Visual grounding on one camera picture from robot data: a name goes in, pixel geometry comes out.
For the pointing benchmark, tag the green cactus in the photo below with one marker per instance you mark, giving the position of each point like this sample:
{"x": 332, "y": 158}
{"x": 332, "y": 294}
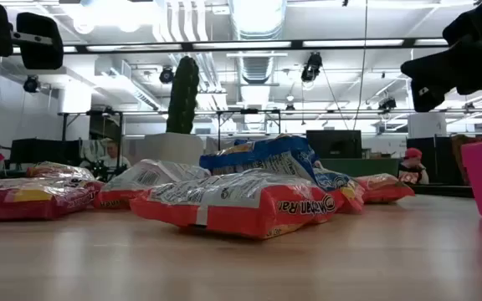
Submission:
{"x": 182, "y": 96}

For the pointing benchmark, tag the black overhead rail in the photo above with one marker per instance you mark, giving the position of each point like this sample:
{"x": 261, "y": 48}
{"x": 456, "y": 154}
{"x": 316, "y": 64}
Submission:
{"x": 188, "y": 46}

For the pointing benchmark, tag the red Maruchan noodle packet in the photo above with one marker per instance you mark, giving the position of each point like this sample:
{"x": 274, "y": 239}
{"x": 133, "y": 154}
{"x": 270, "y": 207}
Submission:
{"x": 59, "y": 170}
{"x": 36, "y": 205}
{"x": 385, "y": 190}

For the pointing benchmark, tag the black ceiling spotlight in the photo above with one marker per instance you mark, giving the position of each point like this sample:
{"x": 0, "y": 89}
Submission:
{"x": 312, "y": 67}
{"x": 166, "y": 75}
{"x": 387, "y": 103}
{"x": 31, "y": 84}

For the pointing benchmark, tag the red cap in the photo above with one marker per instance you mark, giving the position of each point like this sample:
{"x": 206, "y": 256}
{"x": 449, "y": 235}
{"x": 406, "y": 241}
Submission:
{"x": 412, "y": 153}

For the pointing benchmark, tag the black background robot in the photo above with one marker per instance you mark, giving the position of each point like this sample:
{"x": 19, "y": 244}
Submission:
{"x": 98, "y": 171}

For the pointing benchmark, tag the orange Maruchan noodle packet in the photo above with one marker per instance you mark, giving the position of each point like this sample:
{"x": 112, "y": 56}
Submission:
{"x": 352, "y": 200}
{"x": 149, "y": 177}
{"x": 232, "y": 209}

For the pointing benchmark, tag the teal plastic bin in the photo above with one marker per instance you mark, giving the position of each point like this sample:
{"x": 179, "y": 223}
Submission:
{"x": 362, "y": 166}

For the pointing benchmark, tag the black cabinet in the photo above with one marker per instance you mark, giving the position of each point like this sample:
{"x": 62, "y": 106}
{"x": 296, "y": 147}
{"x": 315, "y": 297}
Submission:
{"x": 437, "y": 159}

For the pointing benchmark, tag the blue Maruchan noodle packet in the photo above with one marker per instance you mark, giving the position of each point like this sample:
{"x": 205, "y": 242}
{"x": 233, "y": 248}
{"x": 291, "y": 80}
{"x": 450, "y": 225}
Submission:
{"x": 335, "y": 180}
{"x": 241, "y": 142}
{"x": 274, "y": 154}

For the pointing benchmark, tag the white column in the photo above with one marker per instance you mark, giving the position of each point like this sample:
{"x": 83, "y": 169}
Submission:
{"x": 427, "y": 125}

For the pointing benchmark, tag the silver ventilation duct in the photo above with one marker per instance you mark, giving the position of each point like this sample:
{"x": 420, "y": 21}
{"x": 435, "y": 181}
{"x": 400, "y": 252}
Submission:
{"x": 257, "y": 67}

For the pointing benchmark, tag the black monitor row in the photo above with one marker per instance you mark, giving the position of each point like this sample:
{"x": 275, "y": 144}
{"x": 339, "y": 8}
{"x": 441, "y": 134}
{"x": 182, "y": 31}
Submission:
{"x": 44, "y": 151}

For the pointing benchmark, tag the person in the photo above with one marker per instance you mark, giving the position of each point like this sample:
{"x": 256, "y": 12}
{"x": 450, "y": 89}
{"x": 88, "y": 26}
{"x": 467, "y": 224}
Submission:
{"x": 412, "y": 173}
{"x": 113, "y": 161}

